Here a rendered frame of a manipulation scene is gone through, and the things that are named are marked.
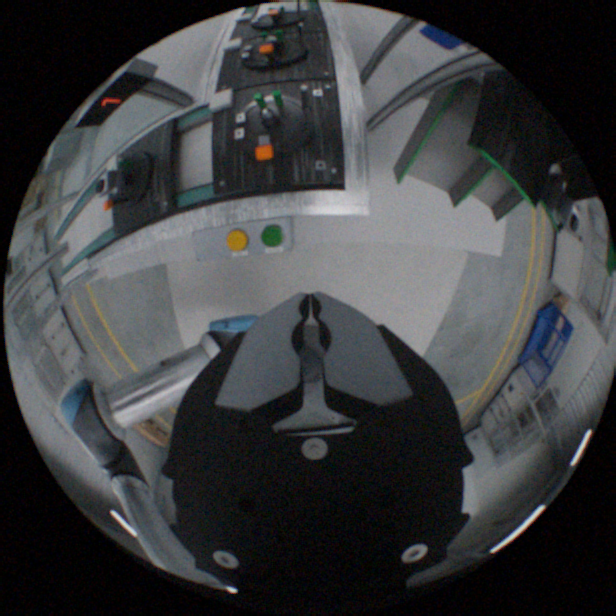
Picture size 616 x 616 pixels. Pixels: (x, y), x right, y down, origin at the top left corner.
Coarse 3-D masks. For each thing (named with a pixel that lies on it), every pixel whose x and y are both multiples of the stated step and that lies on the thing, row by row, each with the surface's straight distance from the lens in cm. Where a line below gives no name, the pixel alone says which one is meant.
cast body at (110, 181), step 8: (120, 168) 50; (104, 176) 48; (112, 176) 48; (120, 176) 50; (104, 184) 47; (112, 184) 48; (120, 184) 49; (96, 192) 49; (104, 192) 48; (112, 192) 49; (120, 192) 49
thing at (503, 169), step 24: (504, 72) 25; (480, 96) 25; (504, 96) 28; (528, 96) 34; (480, 120) 23; (504, 120) 27; (528, 120) 31; (552, 120) 37; (480, 144) 21; (504, 144) 26; (528, 144) 30; (552, 144) 34; (504, 168) 27; (528, 168) 31; (528, 192) 32
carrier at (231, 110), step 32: (224, 96) 45; (256, 96) 36; (288, 96) 41; (224, 128) 43; (256, 128) 38; (288, 128) 37; (320, 128) 39; (224, 160) 41; (256, 160) 39; (288, 160) 38; (320, 160) 38; (224, 192) 40
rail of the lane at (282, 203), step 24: (264, 192) 38; (288, 192) 38; (312, 192) 38; (336, 192) 38; (360, 192) 39; (192, 216) 44; (216, 216) 43; (240, 216) 40; (264, 216) 39; (120, 240) 62; (144, 240) 54; (96, 264) 79
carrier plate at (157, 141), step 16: (160, 128) 54; (176, 128) 53; (144, 144) 56; (160, 144) 52; (160, 160) 50; (160, 176) 49; (160, 192) 48; (112, 208) 63; (128, 208) 57; (144, 208) 52; (160, 208) 48; (176, 208) 47; (128, 224) 57
